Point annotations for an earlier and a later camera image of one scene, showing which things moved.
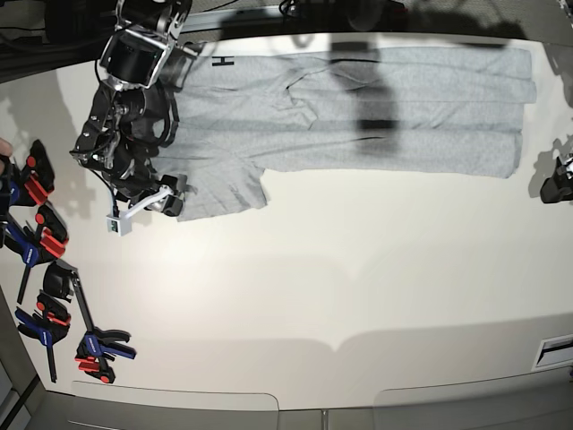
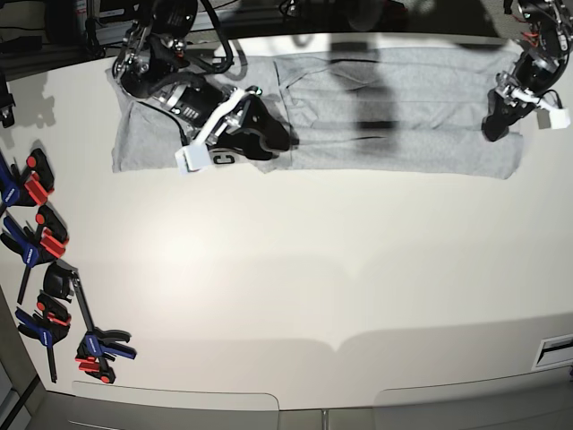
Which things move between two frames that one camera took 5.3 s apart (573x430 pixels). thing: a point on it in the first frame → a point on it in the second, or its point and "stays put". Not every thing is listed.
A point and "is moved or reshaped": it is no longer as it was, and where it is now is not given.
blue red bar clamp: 48,324 stays put
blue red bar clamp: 29,184 stays put
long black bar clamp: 61,280 stays put
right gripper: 559,187 → 517,93
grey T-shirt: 239,112 is moved or reshaped
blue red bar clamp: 47,243 stays put
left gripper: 165,195 → 209,115
